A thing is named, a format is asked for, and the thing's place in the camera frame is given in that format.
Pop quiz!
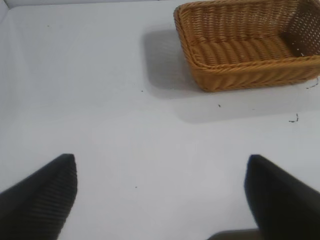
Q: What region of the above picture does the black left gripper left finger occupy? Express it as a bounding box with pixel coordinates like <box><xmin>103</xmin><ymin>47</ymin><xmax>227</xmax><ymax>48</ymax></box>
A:
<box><xmin>0</xmin><ymin>153</ymin><xmax>78</xmax><ymax>240</ymax></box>

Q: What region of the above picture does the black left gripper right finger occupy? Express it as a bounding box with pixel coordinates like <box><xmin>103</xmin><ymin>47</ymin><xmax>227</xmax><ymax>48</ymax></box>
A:
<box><xmin>243</xmin><ymin>154</ymin><xmax>320</xmax><ymax>240</ymax></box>

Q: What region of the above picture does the brown wicker basket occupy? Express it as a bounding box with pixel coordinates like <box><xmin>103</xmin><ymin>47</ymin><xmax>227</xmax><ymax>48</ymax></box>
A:
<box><xmin>173</xmin><ymin>0</ymin><xmax>320</xmax><ymax>92</ymax></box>

